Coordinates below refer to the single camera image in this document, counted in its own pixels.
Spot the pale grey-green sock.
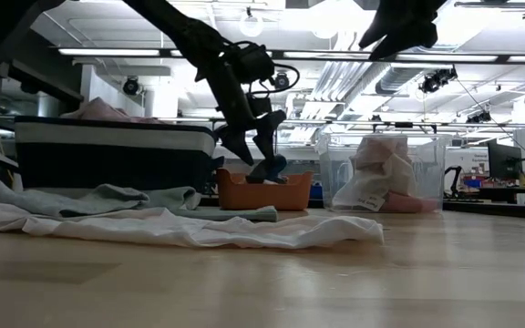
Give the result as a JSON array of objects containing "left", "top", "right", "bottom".
[{"left": 146, "top": 185, "right": 280, "bottom": 223}]

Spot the black track light bar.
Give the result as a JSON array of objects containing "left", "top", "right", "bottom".
[{"left": 453, "top": 0, "right": 525, "bottom": 20}]

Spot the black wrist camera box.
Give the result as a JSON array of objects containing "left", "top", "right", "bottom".
[{"left": 232, "top": 43, "right": 275, "bottom": 86}]

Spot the large pale pink cloth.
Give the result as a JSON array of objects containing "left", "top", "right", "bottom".
[{"left": 0, "top": 201, "right": 386, "bottom": 251}]

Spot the black extrusion frame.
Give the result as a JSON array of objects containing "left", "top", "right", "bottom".
[{"left": 439, "top": 200, "right": 525, "bottom": 222}]

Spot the clear plastic bin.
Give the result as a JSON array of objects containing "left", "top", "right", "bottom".
[{"left": 315, "top": 133, "right": 448, "bottom": 214}]

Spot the plain white cloth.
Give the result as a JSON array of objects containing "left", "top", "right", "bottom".
[{"left": 352, "top": 135, "right": 410, "bottom": 170}]

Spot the orange plastic bin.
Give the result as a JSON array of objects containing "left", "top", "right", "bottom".
[{"left": 215, "top": 167, "right": 314, "bottom": 211}]

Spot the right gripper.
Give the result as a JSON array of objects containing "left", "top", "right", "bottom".
[{"left": 357, "top": 0, "right": 448, "bottom": 62}]

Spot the deep pink cloth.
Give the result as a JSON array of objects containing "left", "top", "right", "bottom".
[{"left": 380, "top": 191, "right": 440, "bottom": 214}]

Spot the silver ventilation duct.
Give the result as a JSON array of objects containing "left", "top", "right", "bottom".
[{"left": 374, "top": 45, "right": 456, "bottom": 95}]

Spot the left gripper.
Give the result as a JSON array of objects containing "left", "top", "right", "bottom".
[{"left": 206, "top": 58, "right": 288, "bottom": 178}]

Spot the black ceiling camera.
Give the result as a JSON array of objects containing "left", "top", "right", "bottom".
[
  {"left": 122, "top": 76, "right": 141, "bottom": 97},
  {"left": 273, "top": 71, "right": 291, "bottom": 91}
]

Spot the white cloth with tags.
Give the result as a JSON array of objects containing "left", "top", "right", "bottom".
[{"left": 332, "top": 152, "right": 417, "bottom": 212}]

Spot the dark shelving frame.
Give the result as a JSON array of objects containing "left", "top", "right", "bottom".
[{"left": 0, "top": 58, "right": 85, "bottom": 147}]

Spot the black folding table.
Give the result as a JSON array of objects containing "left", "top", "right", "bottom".
[{"left": 151, "top": 117, "right": 327, "bottom": 168}]

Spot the black computer monitor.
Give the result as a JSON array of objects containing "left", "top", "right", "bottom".
[{"left": 487, "top": 139, "right": 523, "bottom": 182}]

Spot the black curved stand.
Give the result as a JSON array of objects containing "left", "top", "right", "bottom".
[{"left": 442, "top": 158, "right": 465, "bottom": 198}]

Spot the black spotlight cluster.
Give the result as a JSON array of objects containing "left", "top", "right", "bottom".
[
  {"left": 466, "top": 110, "right": 493, "bottom": 124},
  {"left": 418, "top": 67, "right": 458, "bottom": 95}
]

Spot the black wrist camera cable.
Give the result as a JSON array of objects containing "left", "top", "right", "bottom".
[{"left": 247, "top": 62, "right": 301, "bottom": 99}]

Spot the navy fabric storage bin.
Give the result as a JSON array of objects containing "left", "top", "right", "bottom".
[{"left": 14, "top": 116, "right": 225, "bottom": 192}]

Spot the grey sock with blue toe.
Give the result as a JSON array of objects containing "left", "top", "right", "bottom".
[{"left": 245, "top": 153, "right": 290, "bottom": 186}]

